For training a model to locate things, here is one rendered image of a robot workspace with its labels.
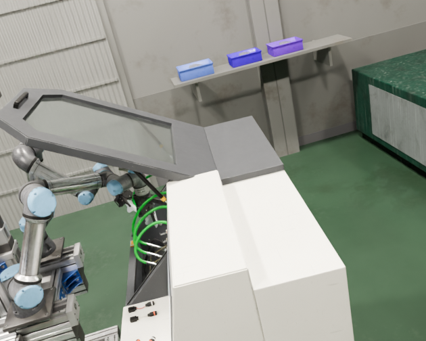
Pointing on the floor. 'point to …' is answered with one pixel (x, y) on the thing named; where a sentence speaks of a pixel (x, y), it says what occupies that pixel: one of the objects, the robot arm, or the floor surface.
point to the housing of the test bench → (280, 240)
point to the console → (207, 265)
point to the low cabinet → (402, 109)
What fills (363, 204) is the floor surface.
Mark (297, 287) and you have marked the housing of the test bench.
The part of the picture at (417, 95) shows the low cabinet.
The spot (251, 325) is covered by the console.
